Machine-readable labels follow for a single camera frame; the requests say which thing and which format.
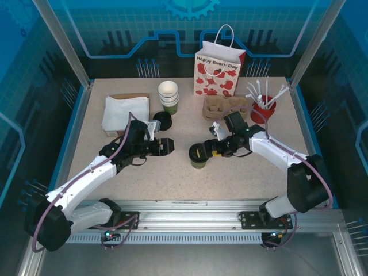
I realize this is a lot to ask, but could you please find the small circuit board with LEDs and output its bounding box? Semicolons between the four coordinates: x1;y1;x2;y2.
102;229;121;241
263;231;284;241

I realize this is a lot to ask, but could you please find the slotted white cable duct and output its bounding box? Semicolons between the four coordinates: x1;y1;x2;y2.
67;232;288;245

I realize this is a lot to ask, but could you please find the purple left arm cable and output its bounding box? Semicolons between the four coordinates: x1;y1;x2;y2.
30;112;141;254

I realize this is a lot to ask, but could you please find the stack of pulp cup carriers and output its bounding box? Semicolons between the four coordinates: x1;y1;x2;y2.
202;103;254;120

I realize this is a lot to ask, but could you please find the aluminium frame post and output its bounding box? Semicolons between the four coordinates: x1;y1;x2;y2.
289;0;346;89
31;0;93;89

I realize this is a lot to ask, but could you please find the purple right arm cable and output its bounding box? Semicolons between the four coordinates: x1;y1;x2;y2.
217;106;334;251

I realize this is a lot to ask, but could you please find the printed white paper bag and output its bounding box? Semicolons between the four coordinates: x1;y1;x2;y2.
193;24;247;98

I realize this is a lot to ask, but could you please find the black plastic cup lid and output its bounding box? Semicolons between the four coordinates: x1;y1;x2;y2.
188;143;210;162

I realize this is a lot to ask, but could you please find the thin black left wrist cable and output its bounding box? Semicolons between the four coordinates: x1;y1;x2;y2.
128;156;148;168

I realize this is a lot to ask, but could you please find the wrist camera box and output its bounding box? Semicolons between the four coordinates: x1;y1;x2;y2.
145;120;162;133
209;122;228;141

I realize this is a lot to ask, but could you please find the blue printed side panel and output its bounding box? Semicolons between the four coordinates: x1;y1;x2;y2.
0;0;87;208
296;0;368;231

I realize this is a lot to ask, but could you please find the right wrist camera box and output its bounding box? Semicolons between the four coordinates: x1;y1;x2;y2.
209;122;228;141

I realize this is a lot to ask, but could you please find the red metal bucket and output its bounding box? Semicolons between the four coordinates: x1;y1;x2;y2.
249;99;278;125

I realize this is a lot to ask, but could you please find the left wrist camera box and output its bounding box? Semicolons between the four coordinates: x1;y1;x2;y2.
145;120;162;133

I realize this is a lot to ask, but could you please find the aluminium mounting rail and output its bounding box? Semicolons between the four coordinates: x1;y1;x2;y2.
62;199;346;232

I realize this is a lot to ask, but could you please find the blue printed back panel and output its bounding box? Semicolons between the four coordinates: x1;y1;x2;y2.
47;0;334;80

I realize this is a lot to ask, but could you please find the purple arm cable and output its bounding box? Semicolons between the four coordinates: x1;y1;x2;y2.
217;106;334;251
30;112;141;254

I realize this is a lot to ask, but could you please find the grey metal base plate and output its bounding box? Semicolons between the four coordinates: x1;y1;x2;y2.
17;229;357;276

